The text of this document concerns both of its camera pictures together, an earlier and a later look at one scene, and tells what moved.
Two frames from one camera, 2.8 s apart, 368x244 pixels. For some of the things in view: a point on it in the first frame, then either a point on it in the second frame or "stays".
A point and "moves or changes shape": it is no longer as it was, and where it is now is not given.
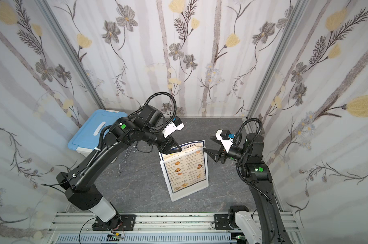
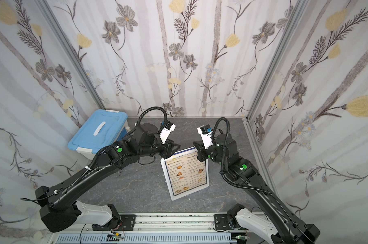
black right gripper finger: (217, 143) to (198, 145)
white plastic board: (186, 174) stays
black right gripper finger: (213, 154) to (202, 155)
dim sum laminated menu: (186, 167) moves or changes shape
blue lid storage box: (87, 138) stays
